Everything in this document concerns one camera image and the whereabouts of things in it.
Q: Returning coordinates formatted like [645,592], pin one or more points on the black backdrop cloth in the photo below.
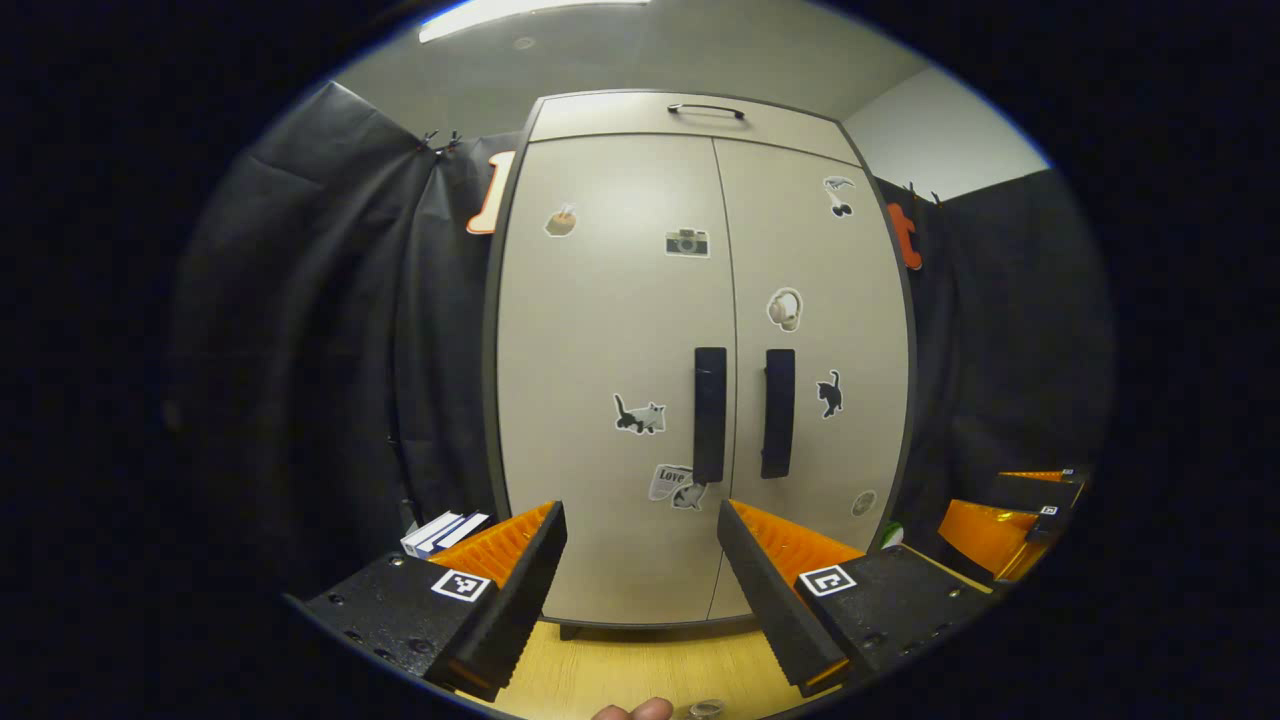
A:
[330,300]

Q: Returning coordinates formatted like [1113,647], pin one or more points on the white cabinet drawer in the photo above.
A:
[620,118]

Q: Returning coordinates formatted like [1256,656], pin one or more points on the white and grey cabinet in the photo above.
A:
[490,400]

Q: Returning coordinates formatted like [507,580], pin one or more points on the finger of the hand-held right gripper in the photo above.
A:
[985,535]
[1045,490]

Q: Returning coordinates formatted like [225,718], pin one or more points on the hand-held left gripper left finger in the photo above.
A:
[520,590]

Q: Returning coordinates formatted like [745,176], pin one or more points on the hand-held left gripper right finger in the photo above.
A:
[760,590]

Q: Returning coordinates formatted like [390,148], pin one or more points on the white cabinet door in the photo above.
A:
[840,300]
[600,330]

